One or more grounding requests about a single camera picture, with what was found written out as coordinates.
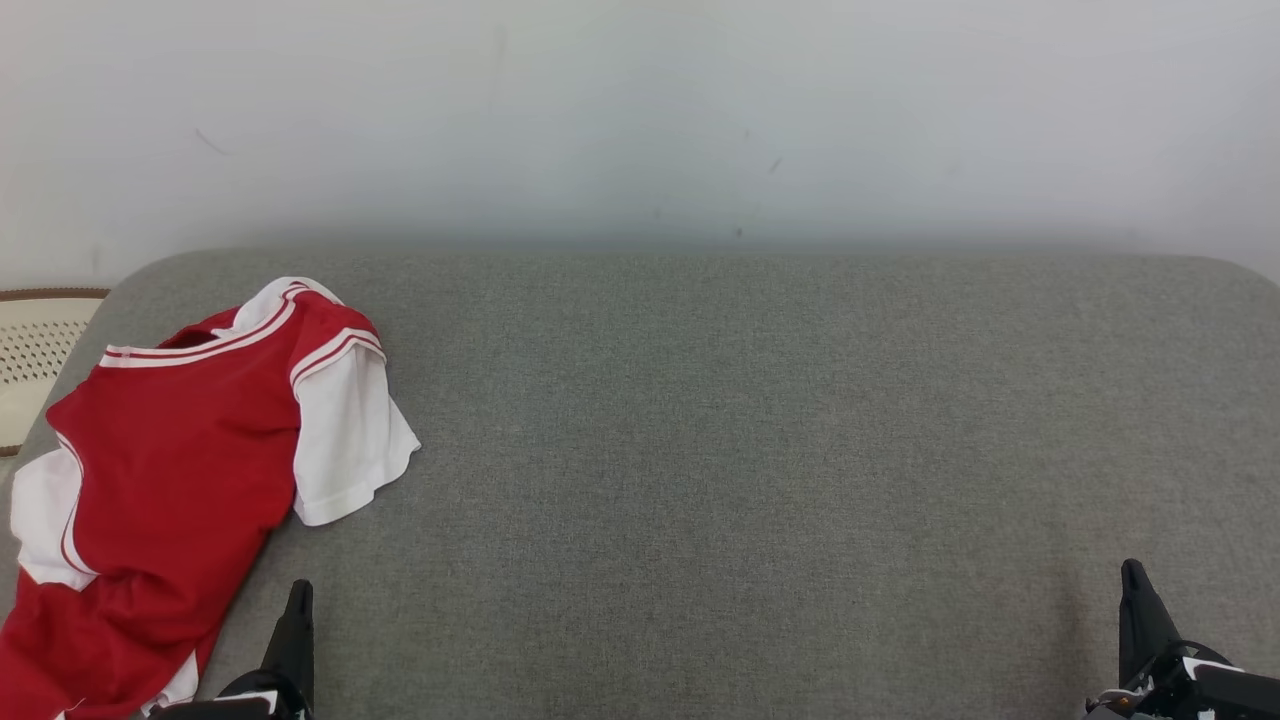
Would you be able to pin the red jersey with white sleeves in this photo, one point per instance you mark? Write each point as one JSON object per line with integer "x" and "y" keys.
{"x": 190, "y": 450}

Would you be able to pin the cream perforated laundry basket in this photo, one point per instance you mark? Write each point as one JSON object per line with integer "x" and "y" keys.
{"x": 35, "y": 350}

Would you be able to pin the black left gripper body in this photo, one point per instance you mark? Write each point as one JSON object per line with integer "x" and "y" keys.
{"x": 250, "y": 700}

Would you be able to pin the grey fabric sofa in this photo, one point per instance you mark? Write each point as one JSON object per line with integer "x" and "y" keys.
{"x": 760, "y": 450}

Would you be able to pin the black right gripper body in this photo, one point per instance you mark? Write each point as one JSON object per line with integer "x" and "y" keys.
{"x": 1210, "y": 690}

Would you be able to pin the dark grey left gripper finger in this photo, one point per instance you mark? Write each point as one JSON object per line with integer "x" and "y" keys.
{"x": 295, "y": 630}

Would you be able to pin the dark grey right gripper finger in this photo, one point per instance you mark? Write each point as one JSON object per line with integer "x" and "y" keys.
{"x": 1140, "y": 620}

